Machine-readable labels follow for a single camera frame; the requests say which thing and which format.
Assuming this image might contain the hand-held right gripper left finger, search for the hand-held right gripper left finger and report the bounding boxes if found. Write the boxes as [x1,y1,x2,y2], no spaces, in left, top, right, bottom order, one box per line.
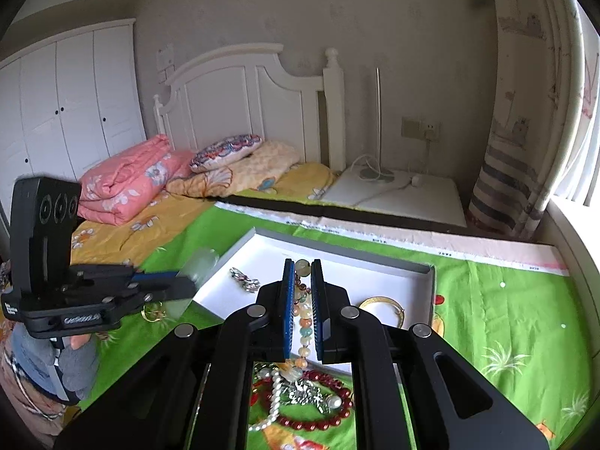
[54,259,297,450]

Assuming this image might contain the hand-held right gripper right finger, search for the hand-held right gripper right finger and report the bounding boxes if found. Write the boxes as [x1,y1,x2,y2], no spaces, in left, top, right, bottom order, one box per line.
[310,259,549,450]

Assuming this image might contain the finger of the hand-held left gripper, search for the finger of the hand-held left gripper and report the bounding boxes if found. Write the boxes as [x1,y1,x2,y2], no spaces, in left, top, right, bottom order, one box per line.
[126,266,183,287]
[121,277,198,306]

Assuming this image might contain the multicolour agate bead bracelet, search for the multicolour agate bead bracelet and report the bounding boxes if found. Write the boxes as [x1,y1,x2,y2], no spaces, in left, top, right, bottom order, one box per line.
[281,259,316,380]

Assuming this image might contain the gold interlocked rings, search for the gold interlocked rings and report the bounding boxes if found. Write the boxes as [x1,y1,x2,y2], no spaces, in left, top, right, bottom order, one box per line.
[142,301,168,324]

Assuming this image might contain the pale green jade bangle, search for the pale green jade bangle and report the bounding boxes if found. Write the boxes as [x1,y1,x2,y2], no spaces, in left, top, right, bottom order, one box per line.
[165,248,220,320]

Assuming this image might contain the white shallow cardboard box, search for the white shallow cardboard box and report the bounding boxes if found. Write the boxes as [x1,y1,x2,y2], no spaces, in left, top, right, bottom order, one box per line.
[192,227,437,338]

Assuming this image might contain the small silver rhinestone ornament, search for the small silver rhinestone ornament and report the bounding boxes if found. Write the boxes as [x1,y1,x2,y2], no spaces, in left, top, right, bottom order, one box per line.
[280,382,329,411]

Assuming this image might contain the white pearl necklace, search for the white pearl necklace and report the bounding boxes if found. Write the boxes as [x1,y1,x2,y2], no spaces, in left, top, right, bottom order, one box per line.
[247,366,301,433]

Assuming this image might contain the dark red bead bracelet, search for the dark red bead bracelet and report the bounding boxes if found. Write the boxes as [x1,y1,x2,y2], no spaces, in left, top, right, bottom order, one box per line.
[250,369,355,432]

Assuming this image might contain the person's left forearm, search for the person's left forearm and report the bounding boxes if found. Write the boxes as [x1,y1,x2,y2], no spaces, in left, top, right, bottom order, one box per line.
[0,337,66,438]

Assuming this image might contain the person's left hand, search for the person's left hand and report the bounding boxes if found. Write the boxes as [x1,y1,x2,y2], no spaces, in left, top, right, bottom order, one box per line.
[12,325,101,406]

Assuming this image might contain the silver brooch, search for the silver brooch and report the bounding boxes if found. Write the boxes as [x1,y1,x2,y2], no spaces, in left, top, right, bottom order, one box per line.
[229,266,262,294]

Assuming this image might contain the gold bangle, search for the gold bangle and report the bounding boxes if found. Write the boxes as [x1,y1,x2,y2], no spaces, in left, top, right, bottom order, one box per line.
[358,295,407,330]

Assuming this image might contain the pink floral quilt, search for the pink floral quilt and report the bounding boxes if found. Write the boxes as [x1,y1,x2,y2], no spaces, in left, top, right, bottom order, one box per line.
[77,133,196,227]

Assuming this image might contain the embroidered pillow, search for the embroidered pillow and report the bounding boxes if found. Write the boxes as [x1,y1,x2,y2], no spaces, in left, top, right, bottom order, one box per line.
[189,134,264,174]

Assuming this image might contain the beige fluffy blanket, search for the beige fluffy blanket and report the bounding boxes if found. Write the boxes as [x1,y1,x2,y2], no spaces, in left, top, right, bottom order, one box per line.
[166,141,301,198]

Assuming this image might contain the white nightstand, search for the white nightstand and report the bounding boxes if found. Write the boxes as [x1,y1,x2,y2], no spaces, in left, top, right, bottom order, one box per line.
[321,167,469,229]

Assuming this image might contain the white wardrobe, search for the white wardrobe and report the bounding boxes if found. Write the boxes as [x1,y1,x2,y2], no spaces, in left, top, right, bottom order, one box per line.
[0,18,147,241]

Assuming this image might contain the green cartoon cloth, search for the green cartoon cloth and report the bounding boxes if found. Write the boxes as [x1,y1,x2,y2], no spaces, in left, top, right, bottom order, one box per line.
[79,187,592,450]

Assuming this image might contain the white bed headboard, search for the white bed headboard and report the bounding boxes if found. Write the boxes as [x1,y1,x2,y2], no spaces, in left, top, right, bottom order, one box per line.
[154,43,347,173]

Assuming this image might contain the white slim lamp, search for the white slim lamp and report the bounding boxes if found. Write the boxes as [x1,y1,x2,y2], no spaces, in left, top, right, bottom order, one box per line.
[357,68,398,183]

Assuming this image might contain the white window sill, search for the white window sill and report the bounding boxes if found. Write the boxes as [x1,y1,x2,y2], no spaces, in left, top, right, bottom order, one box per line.
[545,194,600,324]

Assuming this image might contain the printed striped curtain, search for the printed striped curtain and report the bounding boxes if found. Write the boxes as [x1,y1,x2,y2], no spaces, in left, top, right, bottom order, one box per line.
[468,0,600,241]

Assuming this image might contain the wall socket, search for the wall socket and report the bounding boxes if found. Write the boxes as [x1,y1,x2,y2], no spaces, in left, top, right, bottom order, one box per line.
[400,117,442,143]

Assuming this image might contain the wall switch panel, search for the wall switch panel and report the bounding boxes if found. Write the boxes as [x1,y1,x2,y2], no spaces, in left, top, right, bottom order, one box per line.
[156,44,177,84]

